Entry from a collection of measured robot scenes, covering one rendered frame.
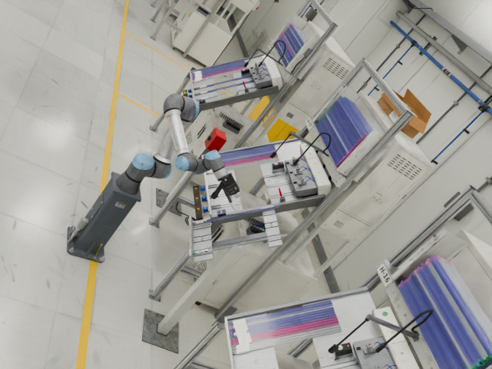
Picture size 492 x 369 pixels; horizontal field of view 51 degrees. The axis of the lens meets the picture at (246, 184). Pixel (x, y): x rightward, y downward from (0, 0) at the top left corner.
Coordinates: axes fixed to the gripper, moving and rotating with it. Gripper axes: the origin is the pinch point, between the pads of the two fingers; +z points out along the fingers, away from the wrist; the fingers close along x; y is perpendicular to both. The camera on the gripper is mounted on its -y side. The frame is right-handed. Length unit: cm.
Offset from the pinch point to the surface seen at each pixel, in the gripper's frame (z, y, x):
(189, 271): 29, -47, 30
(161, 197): -9, -65, 139
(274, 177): 2, 27, 47
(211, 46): -135, 26, 474
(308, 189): 14, 43, 23
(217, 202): -2.6, -11.2, 32.0
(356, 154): 4, 76, 9
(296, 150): -4, 50, 72
